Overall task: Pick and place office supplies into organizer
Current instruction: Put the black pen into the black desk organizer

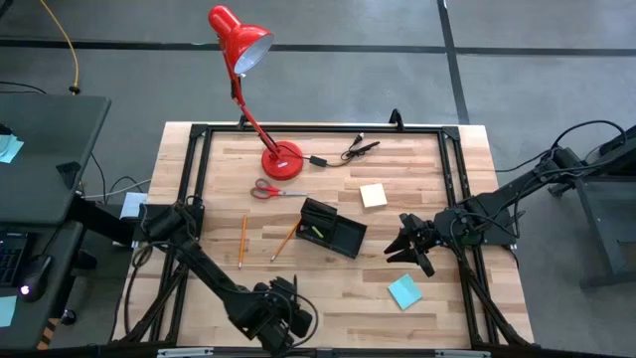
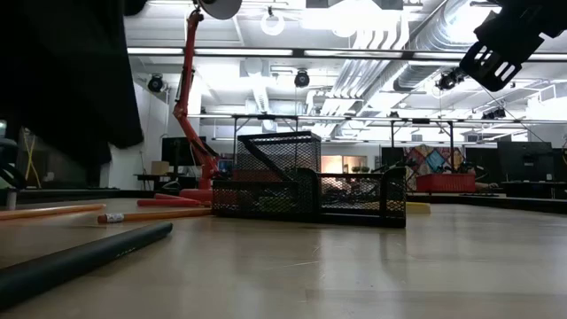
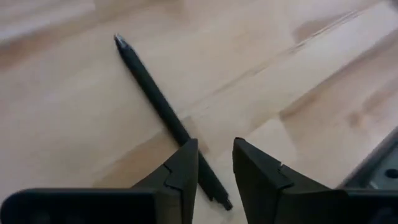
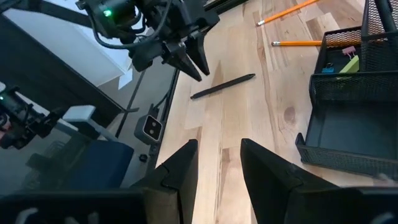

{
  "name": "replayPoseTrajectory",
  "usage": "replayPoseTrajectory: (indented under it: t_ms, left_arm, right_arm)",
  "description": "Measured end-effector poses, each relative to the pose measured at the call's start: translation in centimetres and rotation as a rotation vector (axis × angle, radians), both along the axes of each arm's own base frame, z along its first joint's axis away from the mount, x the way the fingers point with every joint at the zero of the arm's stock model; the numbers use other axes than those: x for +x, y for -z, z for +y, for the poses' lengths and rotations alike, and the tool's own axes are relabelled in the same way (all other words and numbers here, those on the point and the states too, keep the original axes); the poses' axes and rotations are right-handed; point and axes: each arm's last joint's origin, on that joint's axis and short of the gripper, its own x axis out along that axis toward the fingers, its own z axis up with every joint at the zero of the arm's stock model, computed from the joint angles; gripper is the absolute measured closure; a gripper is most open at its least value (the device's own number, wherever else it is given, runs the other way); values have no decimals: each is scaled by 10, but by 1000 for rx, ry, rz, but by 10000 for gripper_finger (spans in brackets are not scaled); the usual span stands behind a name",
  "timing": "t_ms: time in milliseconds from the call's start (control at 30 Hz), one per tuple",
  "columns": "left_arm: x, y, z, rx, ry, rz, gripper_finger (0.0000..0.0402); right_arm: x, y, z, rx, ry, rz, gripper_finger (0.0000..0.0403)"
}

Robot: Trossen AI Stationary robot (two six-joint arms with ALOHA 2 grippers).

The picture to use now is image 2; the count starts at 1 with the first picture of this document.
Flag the long ceiling light strip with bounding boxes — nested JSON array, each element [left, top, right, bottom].
[[127, 46, 567, 61]]

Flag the red desk lamp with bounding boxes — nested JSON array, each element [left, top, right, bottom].
[[172, 0, 244, 204]]

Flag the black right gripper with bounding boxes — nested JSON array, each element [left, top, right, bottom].
[[459, 0, 567, 93]]

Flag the round white ceiling lamp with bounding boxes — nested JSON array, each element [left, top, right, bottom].
[[260, 11, 285, 36]]

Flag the silver ventilation duct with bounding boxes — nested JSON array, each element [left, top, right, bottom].
[[392, 0, 484, 93]]

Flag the yellow hanging cable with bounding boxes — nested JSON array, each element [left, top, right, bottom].
[[22, 132, 42, 190]]

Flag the yellow sticky note pad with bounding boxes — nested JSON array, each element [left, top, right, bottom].
[[405, 201, 432, 216]]

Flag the large black monitor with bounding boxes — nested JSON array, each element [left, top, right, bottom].
[[496, 140, 554, 183]]

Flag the black pen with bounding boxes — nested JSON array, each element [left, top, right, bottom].
[[241, 137, 287, 182], [0, 221, 175, 312]]

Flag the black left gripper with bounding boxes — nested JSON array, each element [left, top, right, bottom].
[[0, 0, 150, 167]]

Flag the orange pencil with eraser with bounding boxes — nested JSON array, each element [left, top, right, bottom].
[[97, 206, 214, 225], [0, 203, 107, 222]]

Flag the colourful patchwork quilt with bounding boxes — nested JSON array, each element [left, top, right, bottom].
[[403, 144, 467, 176]]

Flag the red storage bin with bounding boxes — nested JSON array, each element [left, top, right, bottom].
[[415, 173, 478, 194], [232, 168, 284, 183]]

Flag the dark background desk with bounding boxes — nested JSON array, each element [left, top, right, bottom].
[[135, 173, 198, 191]]

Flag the black mesh desk organizer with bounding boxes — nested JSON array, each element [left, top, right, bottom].
[[211, 130, 408, 230]]

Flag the red-handled scissors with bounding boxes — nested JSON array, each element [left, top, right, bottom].
[[136, 192, 213, 208]]

